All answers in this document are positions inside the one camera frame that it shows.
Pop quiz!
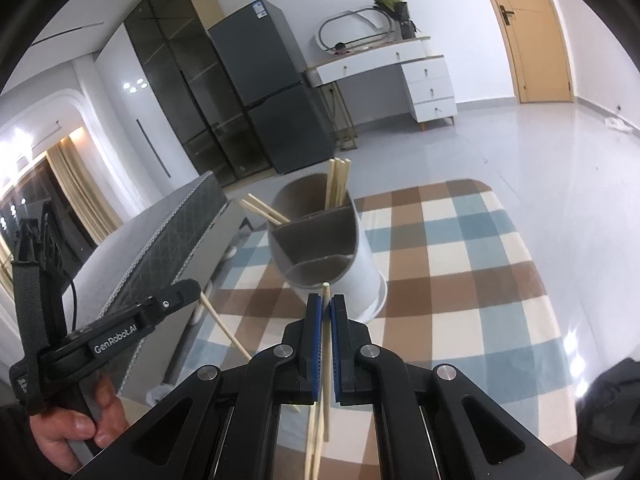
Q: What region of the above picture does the glossy white wardrobe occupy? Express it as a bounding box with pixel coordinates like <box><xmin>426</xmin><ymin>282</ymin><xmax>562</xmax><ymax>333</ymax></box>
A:
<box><xmin>95</xmin><ymin>22</ymin><xmax>203</xmax><ymax>226</ymax></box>

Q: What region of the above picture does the black and green bag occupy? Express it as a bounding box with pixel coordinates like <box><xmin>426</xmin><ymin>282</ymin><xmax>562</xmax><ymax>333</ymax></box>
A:
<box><xmin>374</xmin><ymin>0</ymin><xmax>418</xmax><ymax>40</ymax></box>

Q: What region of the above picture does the beige curtain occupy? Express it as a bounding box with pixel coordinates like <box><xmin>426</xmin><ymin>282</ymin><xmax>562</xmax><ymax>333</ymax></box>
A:
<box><xmin>45</xmin><ymin>127</ymin><xmax>126</xmax><ymax>256</ymax></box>

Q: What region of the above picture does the dark grey fridge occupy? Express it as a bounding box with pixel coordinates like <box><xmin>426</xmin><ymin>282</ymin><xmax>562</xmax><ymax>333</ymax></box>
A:
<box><xmin>207</xmin><ymin>0</ymin><xmax>337</xmax><ymax>176</ymax></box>

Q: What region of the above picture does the person's left hand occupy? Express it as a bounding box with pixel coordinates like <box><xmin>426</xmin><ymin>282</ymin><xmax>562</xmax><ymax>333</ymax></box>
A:
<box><xmin>30</xmin><ymin>374</ymin><xmax>131</xmax><ymax>476</ymax></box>

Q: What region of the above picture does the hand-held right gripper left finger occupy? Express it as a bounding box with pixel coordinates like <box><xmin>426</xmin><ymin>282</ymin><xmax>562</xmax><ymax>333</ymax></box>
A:
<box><xmin>75</xmin><ymin>294</ymin><xmax>322</xmax><ymax>480</ymax></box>

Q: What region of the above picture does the gold frame stool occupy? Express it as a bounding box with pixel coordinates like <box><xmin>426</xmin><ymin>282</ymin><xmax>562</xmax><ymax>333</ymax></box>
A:
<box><xmin>304</xmin><ymin>67</ymin><xmax>358</xmax><ymax>153</ymax></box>

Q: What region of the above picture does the wooden door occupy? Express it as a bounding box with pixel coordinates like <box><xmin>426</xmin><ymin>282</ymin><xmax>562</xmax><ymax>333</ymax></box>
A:
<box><xmin>472</xmin><ymin>0</ymin><xmax>576</xmax><ymax>106</ymax></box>

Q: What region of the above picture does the dark window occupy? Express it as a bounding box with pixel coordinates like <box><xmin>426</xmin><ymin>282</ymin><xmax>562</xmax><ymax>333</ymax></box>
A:
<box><xmin>0</xmin><ymin>157</ymin><xmax>96</xmax><ymax>281</ymax></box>

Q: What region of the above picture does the black cable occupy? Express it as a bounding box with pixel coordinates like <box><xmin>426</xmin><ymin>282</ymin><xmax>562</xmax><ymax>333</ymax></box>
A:
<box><xmin>62</xmin><ymin>272</ymin><xmax>80</xmax><ymax>333</ymax></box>

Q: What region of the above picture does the grey quilted bed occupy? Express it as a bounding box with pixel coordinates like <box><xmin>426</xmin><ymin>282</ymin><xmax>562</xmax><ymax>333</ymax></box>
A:
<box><xmin>65</xmin><ymin>170</ymin><xmax>256</xmax><ymax>411</ymax></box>

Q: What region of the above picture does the oval desk mirror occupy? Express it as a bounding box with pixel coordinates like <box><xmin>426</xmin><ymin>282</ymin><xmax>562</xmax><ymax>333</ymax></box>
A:
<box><xmin>314</xmin><ymin>6</ymin><xmax>398</xmax><ymax>55</ymax></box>

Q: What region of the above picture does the white desk with drawers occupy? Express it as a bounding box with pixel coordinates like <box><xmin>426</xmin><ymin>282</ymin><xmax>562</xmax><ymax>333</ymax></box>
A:
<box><xmin>304</xmin><ymin>36</ymin><xmax>458</xmax><ymax>133</ymax></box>

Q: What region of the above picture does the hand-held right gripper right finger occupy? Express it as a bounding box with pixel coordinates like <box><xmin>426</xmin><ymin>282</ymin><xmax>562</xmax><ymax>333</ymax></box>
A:
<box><xmin>331</xmin><ymin>294</ymin><xmax>586</xmax><ymax>480</ymax></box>

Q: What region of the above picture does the white utensil holder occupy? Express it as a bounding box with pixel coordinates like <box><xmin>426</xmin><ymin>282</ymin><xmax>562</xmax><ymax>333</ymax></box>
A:
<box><xmin>266</xmin><ymin>172</ymin><xmax>388</xmax><ymax>323</ymax></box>

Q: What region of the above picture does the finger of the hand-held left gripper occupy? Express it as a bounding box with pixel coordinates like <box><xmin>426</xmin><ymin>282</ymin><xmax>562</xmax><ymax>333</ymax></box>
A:
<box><xmin>140</xmin><ymin>280</ymin><xmax>203</xmax><ymax>326</ymax></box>

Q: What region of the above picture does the checked rug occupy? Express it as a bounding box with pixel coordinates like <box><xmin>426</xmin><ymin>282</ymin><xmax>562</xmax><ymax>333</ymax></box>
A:
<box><xmin>165</xmin><ymin>178</ymin><xmax>578</xmax><ymax>466</ymax></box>

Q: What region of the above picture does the person's dark clothing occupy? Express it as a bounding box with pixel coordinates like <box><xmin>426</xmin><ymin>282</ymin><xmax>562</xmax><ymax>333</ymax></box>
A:
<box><xmin>574</xmin><ymin>355</ymin><xmax>640</xmax><ymax>480</ymax></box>

